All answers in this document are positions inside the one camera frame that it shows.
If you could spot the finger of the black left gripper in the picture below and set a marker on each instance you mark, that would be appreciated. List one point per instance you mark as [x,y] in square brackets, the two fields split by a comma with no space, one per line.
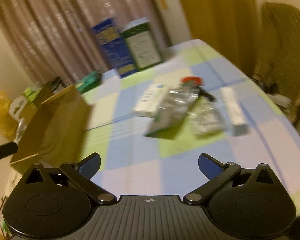
[8,149]

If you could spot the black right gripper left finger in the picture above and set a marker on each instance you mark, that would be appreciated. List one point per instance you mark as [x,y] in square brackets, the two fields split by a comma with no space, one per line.
[89,166]

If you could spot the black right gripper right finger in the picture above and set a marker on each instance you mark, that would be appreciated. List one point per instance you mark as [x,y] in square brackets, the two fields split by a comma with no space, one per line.
[209,166]

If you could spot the wire rack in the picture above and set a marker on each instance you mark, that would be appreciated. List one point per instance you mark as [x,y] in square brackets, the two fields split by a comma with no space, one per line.
[205,119]

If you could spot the long white medicine box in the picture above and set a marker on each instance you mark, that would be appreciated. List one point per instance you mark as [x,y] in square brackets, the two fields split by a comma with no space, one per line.
[238,122]

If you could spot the yellow plastic bag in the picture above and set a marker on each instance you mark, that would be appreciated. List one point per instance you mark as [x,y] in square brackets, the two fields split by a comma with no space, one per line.
[8,125]

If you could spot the checked tablecloth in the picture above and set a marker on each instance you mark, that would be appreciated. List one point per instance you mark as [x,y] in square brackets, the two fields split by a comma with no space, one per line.
[168,164]

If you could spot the brown cardboard box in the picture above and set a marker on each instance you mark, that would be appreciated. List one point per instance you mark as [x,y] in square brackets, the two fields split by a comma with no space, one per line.
[54,134]

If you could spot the small green white boxes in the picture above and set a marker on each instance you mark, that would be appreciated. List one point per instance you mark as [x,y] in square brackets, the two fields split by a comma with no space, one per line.
[29,102]

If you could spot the silver foil bag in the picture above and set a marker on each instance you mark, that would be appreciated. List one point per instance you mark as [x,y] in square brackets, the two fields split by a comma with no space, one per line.
[173,110]

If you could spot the green plastic bag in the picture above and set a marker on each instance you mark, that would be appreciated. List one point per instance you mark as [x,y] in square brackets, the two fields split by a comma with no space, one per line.
[89,82]

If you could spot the white green flat box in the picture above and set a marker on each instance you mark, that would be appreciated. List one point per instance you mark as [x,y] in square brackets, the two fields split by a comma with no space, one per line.
[148,104]

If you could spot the red snack packet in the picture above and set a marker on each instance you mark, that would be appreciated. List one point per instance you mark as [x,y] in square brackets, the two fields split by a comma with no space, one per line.
[193,79]

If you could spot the quilted olive chair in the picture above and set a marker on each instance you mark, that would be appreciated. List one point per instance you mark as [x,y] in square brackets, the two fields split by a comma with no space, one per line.
[278,61]

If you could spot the blue milk carton box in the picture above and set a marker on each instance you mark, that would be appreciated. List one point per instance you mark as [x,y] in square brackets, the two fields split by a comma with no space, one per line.
[114,47]

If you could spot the beige curtain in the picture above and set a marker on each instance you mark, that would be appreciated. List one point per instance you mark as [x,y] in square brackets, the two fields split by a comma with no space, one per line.
[54,37]

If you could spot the green carton box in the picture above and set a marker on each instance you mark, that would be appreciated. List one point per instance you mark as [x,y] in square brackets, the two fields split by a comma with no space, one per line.
[142,44]

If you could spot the yellow curtain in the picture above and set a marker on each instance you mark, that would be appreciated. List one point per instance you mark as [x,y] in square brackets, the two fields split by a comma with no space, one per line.
[228,26]

